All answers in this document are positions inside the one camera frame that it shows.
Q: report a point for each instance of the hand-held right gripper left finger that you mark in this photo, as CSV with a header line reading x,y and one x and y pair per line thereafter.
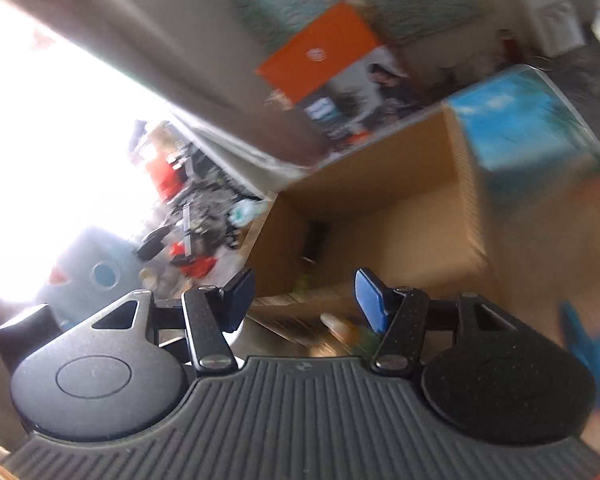
x,y
241,291

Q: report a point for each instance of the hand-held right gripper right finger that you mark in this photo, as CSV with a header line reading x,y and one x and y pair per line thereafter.
x,y
371,300

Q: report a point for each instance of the green bottle with gold cap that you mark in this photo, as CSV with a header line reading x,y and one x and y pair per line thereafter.
x,y
352,330

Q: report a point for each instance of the brown cardboard box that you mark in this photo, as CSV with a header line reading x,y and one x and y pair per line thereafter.
x,y
405,220

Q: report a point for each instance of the white plastic bag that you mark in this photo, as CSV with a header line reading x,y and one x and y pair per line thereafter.
x,y
244,211

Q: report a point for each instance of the black bottle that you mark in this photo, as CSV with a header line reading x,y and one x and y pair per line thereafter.
x,y
316,242

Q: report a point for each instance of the blue fabric stool with circles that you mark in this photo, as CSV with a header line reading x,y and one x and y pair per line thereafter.
x,y
92,270

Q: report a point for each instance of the black plastic item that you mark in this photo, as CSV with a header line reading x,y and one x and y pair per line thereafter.
x,y
152,245

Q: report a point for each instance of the red plastic container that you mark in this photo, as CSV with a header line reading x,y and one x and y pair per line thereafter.
x,y
167,175

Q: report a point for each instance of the beach printed mat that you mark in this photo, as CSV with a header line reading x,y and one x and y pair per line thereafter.
x,y
520,125

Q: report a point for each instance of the orange printed carton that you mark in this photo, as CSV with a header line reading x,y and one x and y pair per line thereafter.
x,y
320,60

